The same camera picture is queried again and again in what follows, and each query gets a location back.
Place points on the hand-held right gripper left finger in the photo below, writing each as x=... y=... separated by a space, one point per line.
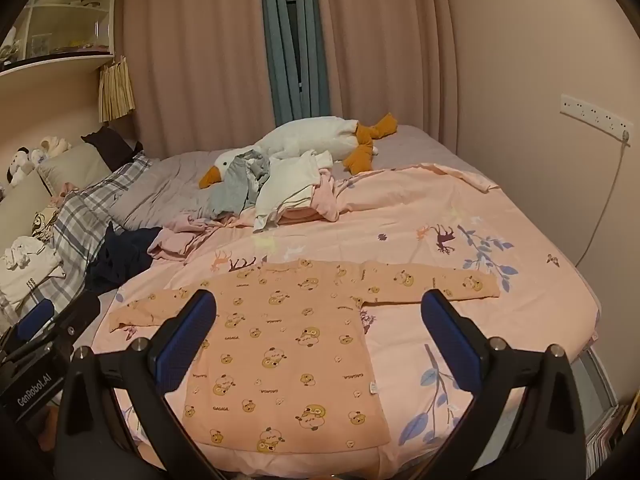
x=185 y=340

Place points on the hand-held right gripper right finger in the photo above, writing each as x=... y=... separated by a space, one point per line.
x=452 y=345

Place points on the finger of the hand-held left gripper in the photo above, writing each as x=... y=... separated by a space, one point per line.
x=32 y=317
x=75 y=315

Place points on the orange printed shirt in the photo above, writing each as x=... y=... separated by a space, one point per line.
x=300 y=340

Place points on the white printed garment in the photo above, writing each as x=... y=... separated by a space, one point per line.
x=25 y=260

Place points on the navy garment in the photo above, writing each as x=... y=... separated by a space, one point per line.
x=125 y=255

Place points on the cream printed pillow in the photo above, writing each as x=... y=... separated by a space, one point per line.
x=42 y=222

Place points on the plaid quilt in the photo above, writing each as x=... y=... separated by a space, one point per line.
x=85 y=210

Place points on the crumpled pink garment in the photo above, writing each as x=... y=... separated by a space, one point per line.
x=185 y=232

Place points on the beige pillow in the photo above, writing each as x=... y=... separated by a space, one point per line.
x=20 y=205
x=75 y=165

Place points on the pink printed blanket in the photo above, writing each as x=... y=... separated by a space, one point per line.
x=400 y=210

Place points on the white and black plush toy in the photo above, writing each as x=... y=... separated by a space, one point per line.
x=17 y=165

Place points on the grey garment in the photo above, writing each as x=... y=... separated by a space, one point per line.
x=232 y=185

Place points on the cream plush toy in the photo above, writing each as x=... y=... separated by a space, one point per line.
x=52 y=144

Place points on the dark brown cloth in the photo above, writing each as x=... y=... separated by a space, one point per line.
x=112 y=145

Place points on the stack of books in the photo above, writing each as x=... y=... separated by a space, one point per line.
x=607 y=435

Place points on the folded pink garment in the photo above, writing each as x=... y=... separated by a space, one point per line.
x=320 y=205

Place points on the yellow striped curtain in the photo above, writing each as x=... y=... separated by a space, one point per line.
x=116 y=87

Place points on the white goose plush toy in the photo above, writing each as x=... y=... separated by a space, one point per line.
x=310 y=135

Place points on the pink curtain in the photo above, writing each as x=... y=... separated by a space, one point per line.
x=385 y=45
x=200 y=60

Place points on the white shelf cabinet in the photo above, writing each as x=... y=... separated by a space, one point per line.
x=65 y=15

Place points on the teal curtain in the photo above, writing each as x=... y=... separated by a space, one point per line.
x=280 y=45

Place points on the white wall power strip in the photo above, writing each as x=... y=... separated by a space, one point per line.
x=595 y=112

